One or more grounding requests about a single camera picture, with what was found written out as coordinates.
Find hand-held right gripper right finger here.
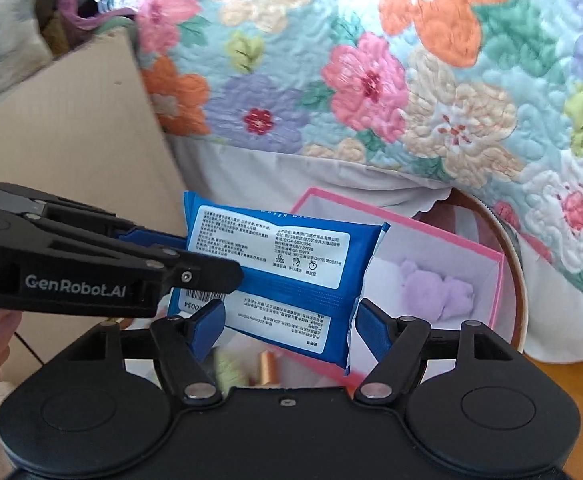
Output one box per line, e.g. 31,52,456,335
353,298,517,404

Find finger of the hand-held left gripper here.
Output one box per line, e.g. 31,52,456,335
46,232,245,297
0,182,188,253

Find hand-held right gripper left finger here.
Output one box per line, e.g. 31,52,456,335
66,300,228,406

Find blue wet wipes packet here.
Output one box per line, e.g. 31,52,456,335
166,191,391,377

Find pink cardboard box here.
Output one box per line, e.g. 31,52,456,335
266,187,505,391

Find pale green soft item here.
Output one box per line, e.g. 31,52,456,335
212,347,245,388

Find copper thread spool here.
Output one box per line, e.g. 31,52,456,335
256,351,283,389

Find purple fluffy puff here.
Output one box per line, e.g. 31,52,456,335
400,259,476,322

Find purple cloth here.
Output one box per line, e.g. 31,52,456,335
56,0,122,36

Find grey cushion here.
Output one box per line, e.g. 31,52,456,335
0,0,67,96

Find floral quilt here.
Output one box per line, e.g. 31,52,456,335
122,0,583,326

